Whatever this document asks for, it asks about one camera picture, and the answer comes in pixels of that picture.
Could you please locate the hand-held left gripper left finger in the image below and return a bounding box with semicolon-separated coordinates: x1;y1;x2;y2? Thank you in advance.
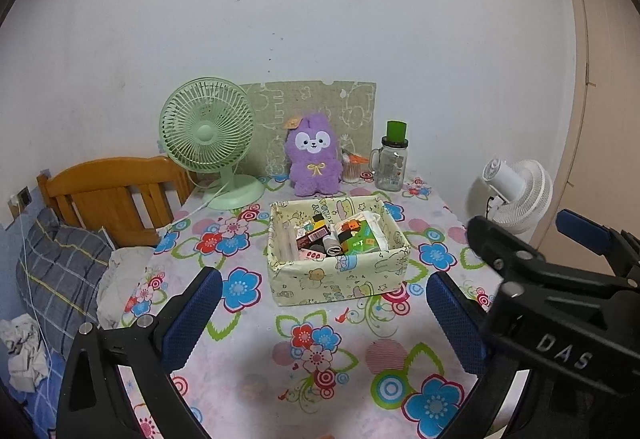
56;266;224;439

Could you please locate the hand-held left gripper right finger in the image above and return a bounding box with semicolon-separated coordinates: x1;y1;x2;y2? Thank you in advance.
426;271;586;439

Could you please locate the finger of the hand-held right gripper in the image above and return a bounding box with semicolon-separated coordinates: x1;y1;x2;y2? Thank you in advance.
556;208;640;278
466;216;640;301

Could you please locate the white cloth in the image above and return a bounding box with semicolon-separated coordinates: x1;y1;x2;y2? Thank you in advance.
0;313;50;392
367;212;392;251

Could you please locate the green white small box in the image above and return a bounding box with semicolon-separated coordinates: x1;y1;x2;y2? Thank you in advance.
334;214;381;256

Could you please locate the patterned yellow storage box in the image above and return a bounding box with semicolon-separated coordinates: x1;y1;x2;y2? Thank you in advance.
266;195;412;307

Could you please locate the pink printed packet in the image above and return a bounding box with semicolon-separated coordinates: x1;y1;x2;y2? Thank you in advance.
298;243;329;264

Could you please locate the white floor fan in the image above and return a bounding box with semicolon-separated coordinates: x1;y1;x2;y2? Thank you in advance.
467;158;553;235

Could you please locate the floral tablecloth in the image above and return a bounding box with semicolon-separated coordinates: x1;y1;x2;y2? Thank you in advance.
112;174;531;439

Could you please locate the white folded quilt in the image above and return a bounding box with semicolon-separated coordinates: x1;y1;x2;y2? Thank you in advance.
96;246;156;330

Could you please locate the beige door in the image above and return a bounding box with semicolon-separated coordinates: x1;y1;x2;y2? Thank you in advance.
530;0;640;265

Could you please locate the glass jar with green lid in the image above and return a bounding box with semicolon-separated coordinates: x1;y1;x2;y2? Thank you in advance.
370;120;410;192

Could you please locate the grey plaid pillow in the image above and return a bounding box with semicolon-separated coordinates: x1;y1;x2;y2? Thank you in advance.
15;206;115;360

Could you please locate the glass cup of cotton swabs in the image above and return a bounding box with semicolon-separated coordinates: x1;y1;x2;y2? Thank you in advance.
341;150;371;183

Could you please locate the wooden bed headboard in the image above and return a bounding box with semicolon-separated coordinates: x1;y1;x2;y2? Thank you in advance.
36;155;197;247

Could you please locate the crumpled white cloth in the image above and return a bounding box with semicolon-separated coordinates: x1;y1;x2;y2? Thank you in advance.
0;313;50;392

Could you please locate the blue bed sheet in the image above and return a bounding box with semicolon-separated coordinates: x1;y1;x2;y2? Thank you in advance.
0;344;66;439

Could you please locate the green desk fan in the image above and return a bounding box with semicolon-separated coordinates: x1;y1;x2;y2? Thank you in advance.
159;78;266;211

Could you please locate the purple plush toy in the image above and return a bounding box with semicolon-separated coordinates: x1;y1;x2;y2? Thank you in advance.
284;113;346;197

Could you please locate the green patterned board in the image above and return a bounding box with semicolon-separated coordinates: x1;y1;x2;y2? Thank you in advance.
239;80;377;180

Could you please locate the white desk fan cord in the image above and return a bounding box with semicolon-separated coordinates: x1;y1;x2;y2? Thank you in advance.
157;182;226;232

